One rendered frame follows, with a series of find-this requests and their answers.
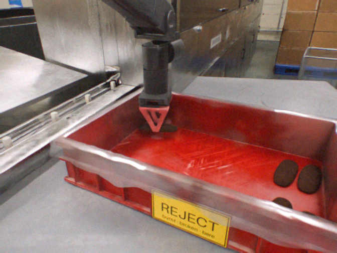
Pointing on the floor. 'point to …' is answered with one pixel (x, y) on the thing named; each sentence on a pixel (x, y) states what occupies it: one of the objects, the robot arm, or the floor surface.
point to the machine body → (235, 54)
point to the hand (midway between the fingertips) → (156, 124)
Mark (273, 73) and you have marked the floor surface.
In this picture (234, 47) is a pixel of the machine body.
